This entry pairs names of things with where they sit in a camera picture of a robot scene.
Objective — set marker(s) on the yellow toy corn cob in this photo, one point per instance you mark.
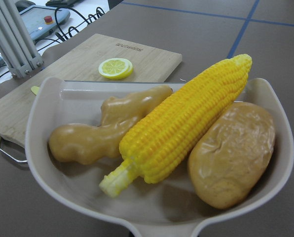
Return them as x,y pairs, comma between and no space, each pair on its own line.
158,143

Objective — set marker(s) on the tan toy ginger root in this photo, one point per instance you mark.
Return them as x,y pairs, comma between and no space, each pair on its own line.
86,144

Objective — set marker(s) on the beige plastic dustpan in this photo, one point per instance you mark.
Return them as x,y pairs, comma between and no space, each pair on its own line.
170,208

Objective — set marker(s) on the brown toy potato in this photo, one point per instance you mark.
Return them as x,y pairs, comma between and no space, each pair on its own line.
232,156

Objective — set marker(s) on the yellow lemon slices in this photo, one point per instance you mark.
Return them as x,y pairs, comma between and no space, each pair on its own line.
115,68

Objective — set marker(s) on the bamboo cutting board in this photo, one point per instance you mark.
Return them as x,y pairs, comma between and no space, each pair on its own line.
81,64

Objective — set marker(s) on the yellow plastic knife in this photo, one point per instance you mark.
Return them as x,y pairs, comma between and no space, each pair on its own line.
35,89

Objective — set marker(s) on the teach pendant tablet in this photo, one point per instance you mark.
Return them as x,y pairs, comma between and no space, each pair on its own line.
42,21

